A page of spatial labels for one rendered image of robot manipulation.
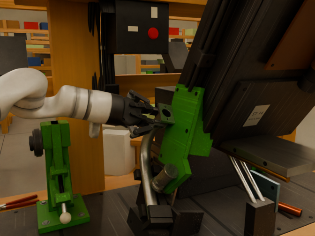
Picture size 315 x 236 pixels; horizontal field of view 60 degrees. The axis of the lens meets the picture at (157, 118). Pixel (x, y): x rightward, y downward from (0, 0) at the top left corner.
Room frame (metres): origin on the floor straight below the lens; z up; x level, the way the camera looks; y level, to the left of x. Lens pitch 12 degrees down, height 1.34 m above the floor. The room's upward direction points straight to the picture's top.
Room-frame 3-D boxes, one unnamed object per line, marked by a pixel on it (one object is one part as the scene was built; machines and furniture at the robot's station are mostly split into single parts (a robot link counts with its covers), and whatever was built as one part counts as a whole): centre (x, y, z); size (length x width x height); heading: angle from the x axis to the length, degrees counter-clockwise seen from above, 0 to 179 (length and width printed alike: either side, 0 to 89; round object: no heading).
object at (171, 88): (0.93, -0.16, 1.07); 0.30 x 0.18 x 0.34; 115
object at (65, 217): (0.63, 0.24, 0.96); 0.06 x 0.03 x 0.06; 25
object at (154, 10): (0.90, 0.07, 1.42); 0.17 x 0.12 x 0.15; 115
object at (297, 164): (0.70, -0.24, 1.11); 0.39 x 0.16 x 0.03; 25
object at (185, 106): (0.67, -0.08, 1.17); 0.13 x 0.12 x 0.20; 115
